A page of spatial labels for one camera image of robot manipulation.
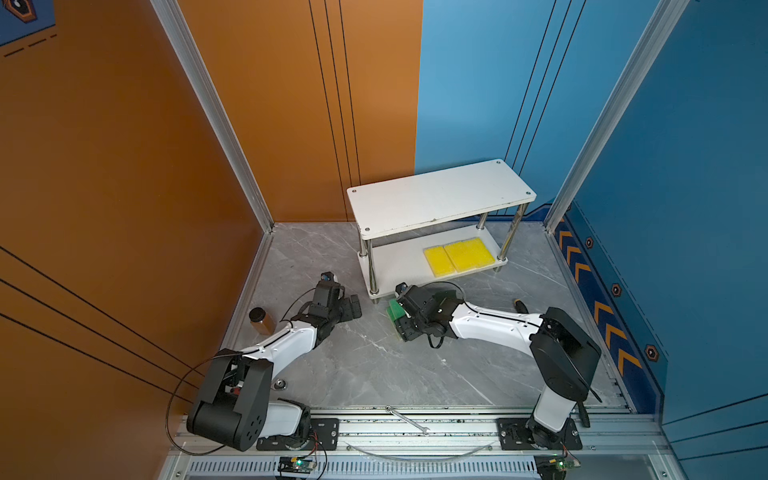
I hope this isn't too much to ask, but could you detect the green yellow sponge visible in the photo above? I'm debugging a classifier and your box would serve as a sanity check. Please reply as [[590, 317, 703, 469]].
[[386, 299, 407, 336]]

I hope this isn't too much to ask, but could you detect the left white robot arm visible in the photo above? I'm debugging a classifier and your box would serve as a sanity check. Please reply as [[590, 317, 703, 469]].
[[186, 276, 362, 452]]

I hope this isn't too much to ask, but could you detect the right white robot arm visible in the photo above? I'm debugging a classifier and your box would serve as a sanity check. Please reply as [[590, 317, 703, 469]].
[[393, 283, 601, 451]]

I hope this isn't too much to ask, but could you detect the white two-tier shelf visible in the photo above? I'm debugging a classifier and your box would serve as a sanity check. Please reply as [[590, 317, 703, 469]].
[[347, 159, 536, 302]]

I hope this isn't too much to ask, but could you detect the brown jar black lid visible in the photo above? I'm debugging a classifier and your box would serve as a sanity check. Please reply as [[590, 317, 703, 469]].
[[248, 307, 276, 336]]

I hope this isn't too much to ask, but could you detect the left circuit board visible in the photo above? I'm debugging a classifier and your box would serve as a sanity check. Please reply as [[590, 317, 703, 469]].
[[277, 457, 317, 477]]

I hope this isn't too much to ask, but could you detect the circuit board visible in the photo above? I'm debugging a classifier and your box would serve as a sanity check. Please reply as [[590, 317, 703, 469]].
[[277, 457, 317, 477], [534, 457, 567, 480]]

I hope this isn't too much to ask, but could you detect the right circuit board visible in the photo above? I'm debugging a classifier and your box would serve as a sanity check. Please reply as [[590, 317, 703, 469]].
[[534, 457, 567, 480]]

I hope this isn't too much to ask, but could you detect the black handled screwdriver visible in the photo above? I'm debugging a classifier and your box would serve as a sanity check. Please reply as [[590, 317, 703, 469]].
[[513, 299, 529, 314]]

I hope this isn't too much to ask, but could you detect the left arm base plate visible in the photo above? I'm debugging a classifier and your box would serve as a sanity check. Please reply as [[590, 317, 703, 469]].
[[256, 417, 340, 452]]

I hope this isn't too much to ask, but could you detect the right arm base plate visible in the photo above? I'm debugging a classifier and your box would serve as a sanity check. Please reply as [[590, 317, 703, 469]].
[[496, 418, 583, 451]]

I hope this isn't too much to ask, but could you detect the aluminium front rail frame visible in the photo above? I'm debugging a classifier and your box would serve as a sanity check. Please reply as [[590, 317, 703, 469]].
[[160, 407, 686, 479]]

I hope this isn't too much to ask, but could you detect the left aluminium corner post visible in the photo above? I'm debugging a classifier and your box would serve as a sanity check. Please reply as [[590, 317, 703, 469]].
[[150, 0, 274, 234]]

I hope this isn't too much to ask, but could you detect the aluminium corner post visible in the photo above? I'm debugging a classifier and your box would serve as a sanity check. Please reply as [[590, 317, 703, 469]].
[[543, 0, 689, 235], [150, 0, 274, 234]]

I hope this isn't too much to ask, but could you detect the right aluminium corner post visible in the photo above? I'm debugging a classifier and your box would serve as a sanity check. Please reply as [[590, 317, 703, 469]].
[[543, 0, 689, 235]]

